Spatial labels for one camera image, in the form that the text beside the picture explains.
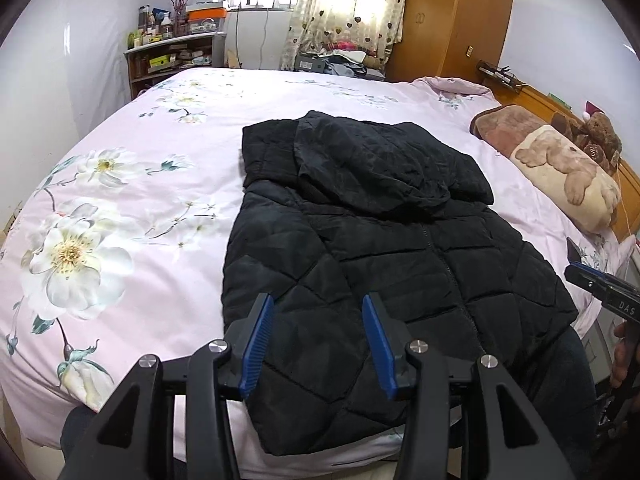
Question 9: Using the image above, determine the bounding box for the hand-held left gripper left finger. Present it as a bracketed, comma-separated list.
[57, 292, 276, 480]

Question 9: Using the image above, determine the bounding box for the wooden bookshelf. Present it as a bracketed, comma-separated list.
[124, 31, 228, 101]

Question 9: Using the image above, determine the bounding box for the brown bear print pillow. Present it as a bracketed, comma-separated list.
[469, 104, 623, 235]

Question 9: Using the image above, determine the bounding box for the vase with dry branches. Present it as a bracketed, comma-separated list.
[157, 0, 201, 38]

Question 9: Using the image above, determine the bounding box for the heart print curtain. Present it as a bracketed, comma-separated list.
[280, 0, 413, 73]

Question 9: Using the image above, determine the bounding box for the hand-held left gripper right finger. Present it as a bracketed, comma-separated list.
[361, 293, 576, 480]

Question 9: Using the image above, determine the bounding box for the person's right hand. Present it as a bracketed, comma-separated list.
[610, 321, 640, 391]

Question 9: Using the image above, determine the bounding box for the person's leg in jeans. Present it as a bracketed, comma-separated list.
[535, 327, 598, 480]
[59, 402, 108, 480]

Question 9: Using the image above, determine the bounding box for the wooden headboard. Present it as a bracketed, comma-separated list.
[487, 80, 640, 241]

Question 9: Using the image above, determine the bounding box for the group of bottles and jars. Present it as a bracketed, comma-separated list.
[126, 4, 176, 50]

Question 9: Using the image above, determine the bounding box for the wooden wardrobe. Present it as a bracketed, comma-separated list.
[385, 0, 518, 83]

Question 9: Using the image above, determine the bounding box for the black quilted hooded jacket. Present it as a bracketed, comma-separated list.
[221, 110, 580, 457]

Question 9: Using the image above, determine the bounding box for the pile of clothes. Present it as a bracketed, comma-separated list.
[295, 40, 388, 81]

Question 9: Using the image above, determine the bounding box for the brown teddy bear plush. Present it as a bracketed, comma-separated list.
[550, 110, 623, 173]

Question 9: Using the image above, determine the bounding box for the white cabinet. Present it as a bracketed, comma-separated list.
[222, 7, 296, 71]

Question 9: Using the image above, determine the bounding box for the bed with floral pink sheet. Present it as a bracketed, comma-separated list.
[0, 66, 640, 478]

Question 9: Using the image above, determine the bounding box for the power strip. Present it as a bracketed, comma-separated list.
[476, 60, 523, 88]

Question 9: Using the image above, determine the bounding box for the clear plastic box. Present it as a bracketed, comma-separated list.
[187, 15, 226, 35]

